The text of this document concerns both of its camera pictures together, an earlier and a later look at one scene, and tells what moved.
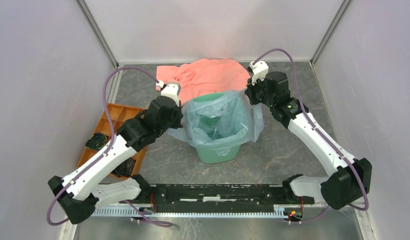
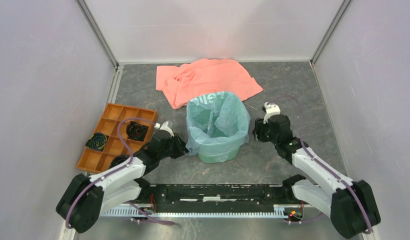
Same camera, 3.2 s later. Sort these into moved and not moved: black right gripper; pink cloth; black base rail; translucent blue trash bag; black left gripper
Moved: translucent blue trash bag; black right gripper; black left gripper
Not moved: black base rail; pink cloth
